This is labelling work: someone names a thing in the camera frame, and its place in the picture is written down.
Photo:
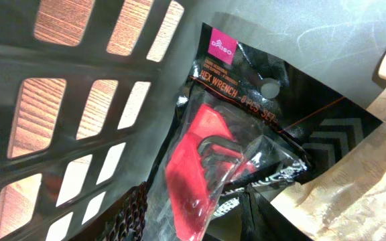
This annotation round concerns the hex wrench set packet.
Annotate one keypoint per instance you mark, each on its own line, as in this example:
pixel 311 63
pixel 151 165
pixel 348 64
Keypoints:
pixel 244 118

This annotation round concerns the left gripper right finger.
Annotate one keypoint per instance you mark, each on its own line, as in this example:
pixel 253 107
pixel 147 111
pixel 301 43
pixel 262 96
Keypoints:
pixel 262 222

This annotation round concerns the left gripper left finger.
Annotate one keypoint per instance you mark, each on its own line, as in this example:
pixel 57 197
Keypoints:
pixel 122 220

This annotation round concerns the cookie snack pouch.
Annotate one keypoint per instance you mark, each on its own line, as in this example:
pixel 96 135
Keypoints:
pixel 348 202

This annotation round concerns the grey plastic mesh basket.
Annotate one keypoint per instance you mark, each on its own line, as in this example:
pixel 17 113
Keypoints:
pixel 88 89

